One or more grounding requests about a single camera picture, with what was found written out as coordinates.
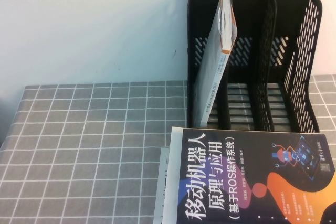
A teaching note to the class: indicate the white orange ROS2 book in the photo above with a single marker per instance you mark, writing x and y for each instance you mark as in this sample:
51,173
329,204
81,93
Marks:
214,58

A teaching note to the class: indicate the white grey book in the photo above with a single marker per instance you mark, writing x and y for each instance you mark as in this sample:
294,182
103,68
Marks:
164,182

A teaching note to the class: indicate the dark colourful robot book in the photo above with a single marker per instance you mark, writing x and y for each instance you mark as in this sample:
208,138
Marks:
249,182

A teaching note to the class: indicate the black plastic book stand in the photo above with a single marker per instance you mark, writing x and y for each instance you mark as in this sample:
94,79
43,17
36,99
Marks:
246,11

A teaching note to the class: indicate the grey checked tablecloth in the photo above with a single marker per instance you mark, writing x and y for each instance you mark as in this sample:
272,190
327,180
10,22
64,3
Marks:
78,142

